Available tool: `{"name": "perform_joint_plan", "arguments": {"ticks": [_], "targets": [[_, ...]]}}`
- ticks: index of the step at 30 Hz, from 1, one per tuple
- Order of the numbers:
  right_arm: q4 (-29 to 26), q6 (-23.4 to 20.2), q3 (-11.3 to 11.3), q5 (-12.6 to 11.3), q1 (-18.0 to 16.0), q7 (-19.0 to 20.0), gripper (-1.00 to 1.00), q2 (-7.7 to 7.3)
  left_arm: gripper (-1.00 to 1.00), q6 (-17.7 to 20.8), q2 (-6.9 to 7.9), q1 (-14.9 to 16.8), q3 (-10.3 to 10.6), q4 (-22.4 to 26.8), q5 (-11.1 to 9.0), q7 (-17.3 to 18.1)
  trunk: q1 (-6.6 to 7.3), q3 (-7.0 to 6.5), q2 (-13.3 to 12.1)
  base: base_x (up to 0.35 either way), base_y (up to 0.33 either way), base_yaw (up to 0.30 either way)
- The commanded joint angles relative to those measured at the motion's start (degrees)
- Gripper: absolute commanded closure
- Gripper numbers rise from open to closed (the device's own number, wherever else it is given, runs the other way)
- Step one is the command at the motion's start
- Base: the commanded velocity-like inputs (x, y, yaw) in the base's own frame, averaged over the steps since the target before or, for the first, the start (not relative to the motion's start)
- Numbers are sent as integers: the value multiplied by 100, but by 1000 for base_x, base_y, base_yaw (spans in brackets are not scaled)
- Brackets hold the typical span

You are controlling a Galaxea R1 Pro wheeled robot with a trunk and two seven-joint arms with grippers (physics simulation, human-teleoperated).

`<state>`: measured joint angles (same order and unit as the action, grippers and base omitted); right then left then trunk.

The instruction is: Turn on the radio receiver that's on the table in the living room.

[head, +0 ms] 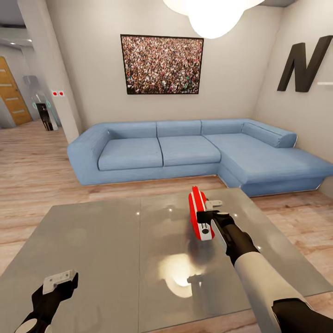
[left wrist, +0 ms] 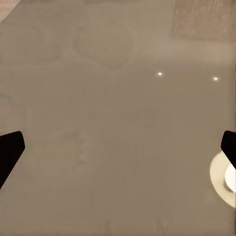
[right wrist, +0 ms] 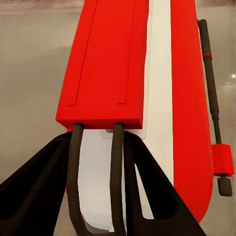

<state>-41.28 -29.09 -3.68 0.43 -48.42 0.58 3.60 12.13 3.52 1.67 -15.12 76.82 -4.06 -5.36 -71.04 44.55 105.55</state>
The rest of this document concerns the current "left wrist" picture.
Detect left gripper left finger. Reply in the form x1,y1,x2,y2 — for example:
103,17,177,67
0,131,25,189

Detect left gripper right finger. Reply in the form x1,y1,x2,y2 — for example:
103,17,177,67
221,130,236,169

